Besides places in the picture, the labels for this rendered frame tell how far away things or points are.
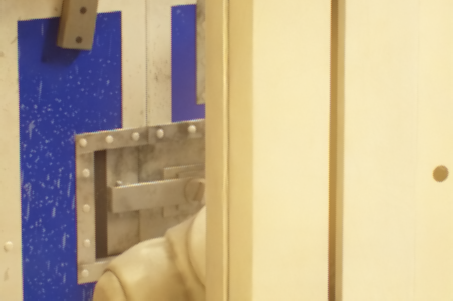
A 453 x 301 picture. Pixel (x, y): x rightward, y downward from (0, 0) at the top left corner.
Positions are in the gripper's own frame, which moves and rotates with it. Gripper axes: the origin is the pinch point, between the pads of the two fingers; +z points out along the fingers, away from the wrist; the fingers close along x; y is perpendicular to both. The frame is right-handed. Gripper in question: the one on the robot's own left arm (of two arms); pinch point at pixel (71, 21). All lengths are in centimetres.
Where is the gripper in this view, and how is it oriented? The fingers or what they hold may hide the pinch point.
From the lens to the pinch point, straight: 200.3
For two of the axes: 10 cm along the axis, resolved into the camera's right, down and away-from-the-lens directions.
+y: -8.7, -0.6, -4.9
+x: 4.7, 2.0, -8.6
